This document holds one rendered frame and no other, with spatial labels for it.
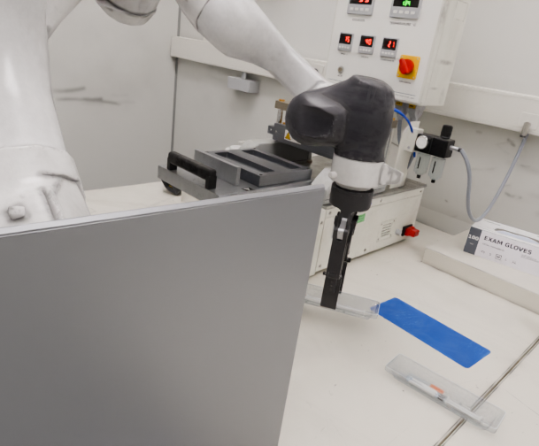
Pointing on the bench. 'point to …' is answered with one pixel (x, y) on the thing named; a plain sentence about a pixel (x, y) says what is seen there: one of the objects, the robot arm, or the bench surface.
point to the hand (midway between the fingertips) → (334, 285)
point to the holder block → (264, 166)
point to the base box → (371, 226)
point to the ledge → (496, 275)
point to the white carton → (517, 249)
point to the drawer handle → (192, 168)
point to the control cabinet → (399, 53)
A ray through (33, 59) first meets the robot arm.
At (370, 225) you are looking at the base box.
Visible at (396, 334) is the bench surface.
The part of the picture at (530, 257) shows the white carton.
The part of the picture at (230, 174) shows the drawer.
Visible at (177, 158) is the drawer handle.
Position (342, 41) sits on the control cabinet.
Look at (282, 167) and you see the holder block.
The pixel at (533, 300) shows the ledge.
